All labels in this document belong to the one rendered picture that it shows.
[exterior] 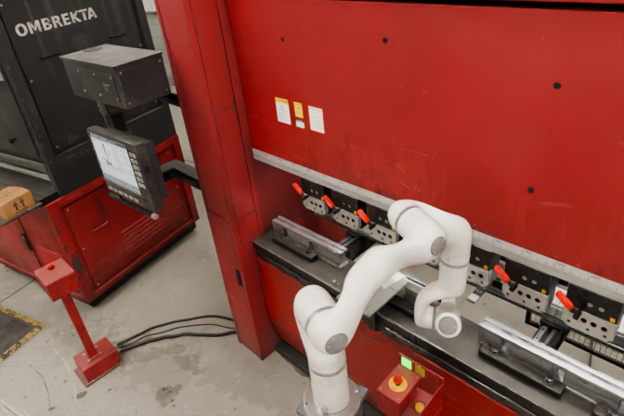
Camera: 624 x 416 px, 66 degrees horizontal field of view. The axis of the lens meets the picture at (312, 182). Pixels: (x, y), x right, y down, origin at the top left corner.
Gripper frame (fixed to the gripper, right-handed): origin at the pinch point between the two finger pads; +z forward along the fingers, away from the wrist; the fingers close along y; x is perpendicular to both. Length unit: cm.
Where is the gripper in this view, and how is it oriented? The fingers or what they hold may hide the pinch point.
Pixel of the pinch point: (447, 304)
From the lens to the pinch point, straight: 201.8
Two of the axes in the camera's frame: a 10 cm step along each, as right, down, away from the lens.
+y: 0.4, -10.0, 0.0
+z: 2.6, 0.1, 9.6
